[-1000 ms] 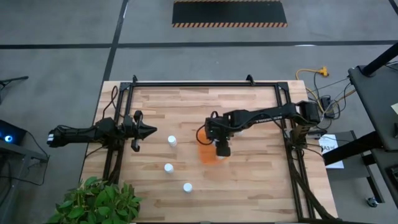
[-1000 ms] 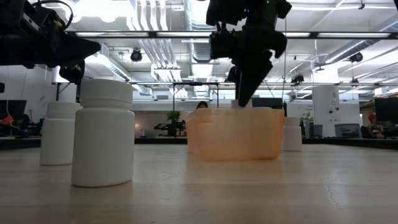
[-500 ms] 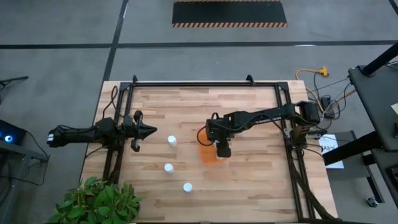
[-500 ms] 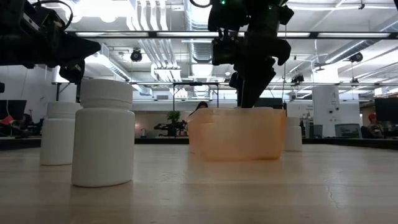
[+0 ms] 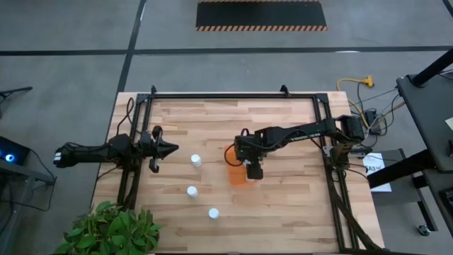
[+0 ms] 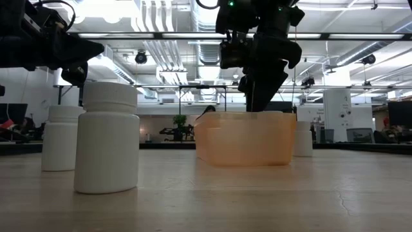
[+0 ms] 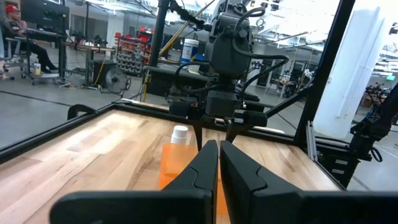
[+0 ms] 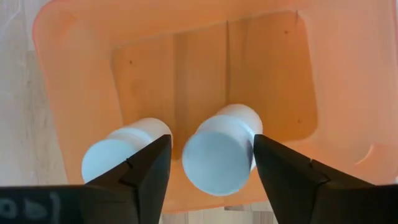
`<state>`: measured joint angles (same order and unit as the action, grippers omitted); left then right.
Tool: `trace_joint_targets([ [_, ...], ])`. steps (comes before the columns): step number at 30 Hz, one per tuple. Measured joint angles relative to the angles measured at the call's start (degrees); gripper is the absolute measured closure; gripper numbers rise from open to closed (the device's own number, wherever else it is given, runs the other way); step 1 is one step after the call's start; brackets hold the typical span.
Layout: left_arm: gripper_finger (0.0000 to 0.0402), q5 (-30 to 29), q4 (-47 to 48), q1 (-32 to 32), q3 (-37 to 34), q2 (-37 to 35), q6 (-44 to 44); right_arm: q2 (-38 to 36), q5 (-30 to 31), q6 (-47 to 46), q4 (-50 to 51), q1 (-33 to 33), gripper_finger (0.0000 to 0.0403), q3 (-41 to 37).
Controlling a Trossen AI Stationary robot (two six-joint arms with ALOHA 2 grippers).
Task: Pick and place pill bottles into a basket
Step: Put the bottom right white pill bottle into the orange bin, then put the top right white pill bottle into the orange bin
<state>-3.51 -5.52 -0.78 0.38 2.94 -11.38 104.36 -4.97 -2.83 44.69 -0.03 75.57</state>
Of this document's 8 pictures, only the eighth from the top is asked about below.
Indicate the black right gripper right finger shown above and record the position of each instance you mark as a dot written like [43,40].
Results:
[298,193]

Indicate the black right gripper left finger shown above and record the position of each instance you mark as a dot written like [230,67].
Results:
[140,193]

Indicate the white pill bottle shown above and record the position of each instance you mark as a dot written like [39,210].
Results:
[105,158]
[217,161]

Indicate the orange translucent plastic basket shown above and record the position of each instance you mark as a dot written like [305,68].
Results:
[202,62]

